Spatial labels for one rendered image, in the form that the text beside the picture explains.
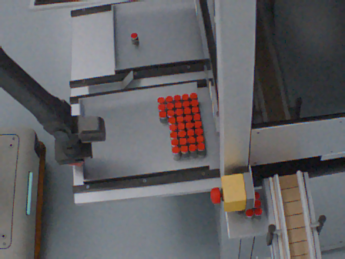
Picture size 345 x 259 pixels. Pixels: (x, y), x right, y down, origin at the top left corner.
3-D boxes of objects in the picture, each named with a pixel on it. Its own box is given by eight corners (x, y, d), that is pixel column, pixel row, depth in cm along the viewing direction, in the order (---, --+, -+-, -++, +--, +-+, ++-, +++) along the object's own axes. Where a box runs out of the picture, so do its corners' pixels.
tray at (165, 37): (216, -2, 198) (216, -9, 195) (229, 62, 186) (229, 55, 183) (112, 11, 199) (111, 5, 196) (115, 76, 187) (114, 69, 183)
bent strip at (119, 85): (135, 81, 185) (132, 69, 180) (135, 89, 184) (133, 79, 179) (88, 87, 186) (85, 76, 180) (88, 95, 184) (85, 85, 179)
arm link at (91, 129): (52, 99, 150) (51, 132, 146) (98, 95, 150) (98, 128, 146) (62, 121, 161) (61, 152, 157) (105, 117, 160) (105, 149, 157)
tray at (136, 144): (197, 88, 182) (196, 82, 179) (209, 170, 170) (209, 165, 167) (80, 105, 183) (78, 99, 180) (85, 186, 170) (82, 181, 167)
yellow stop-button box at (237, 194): (249, 183, 159) (249, 171, 152) (252, 209, 155) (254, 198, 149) (219, 187, 159) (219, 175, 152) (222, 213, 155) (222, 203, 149)
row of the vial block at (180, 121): (182, 102, 180) (180, 93, 176) (189, 159, 172) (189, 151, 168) (174, 103, 180) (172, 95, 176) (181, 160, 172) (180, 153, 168)
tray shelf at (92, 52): (214, -9, 202) (214, -12, 201) (250, 185, 169) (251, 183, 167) (72, 11, 203) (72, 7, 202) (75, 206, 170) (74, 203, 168)
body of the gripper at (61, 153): (93, 159, 163) (88, 146, 157) (56, 163, 163) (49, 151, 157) (92, 137, 166) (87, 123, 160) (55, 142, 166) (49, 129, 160)
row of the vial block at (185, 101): (189, 101, 180) (189, 92, 176) (198, 158, 172) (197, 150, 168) (182, 102, 180) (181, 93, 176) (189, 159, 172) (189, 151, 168)
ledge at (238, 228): (272, 189, 168) (273, 186, 166) (279, 232, 161) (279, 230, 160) (222, 196, 168) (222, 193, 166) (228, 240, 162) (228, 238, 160)
